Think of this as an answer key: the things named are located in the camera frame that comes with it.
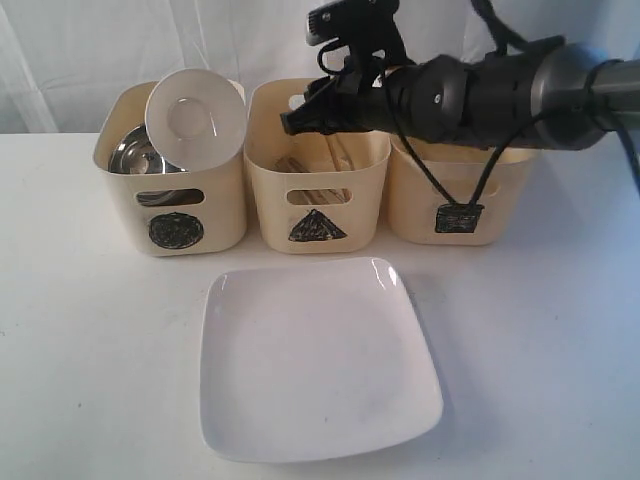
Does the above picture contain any white plastic bowl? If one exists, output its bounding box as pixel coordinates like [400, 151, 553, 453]
[144, 69, 247, 172]

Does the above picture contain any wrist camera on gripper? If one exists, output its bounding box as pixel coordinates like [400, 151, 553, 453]
[306, 0, 413, 66]

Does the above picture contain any cream bin with triangle mark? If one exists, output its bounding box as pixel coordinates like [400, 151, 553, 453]
[244, 78, 391, 254]

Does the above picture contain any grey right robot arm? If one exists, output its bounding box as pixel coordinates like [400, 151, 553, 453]
[281, 37, 639, 205]

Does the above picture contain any white square plate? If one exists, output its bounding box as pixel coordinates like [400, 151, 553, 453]
[199, 257, 444, 464]

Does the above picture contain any stainless steel bowl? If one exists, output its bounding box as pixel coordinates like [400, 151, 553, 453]
[107, 124, 201, 207]

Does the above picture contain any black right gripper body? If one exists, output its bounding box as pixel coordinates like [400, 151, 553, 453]
[305, 55, 480, 147]

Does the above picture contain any cream bin with square mark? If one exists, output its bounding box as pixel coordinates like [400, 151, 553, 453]
[387, 136, 539, 246]

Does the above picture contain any cream bin with circle mark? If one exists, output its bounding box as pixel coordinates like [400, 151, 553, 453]
[93, 81, 247, 257]

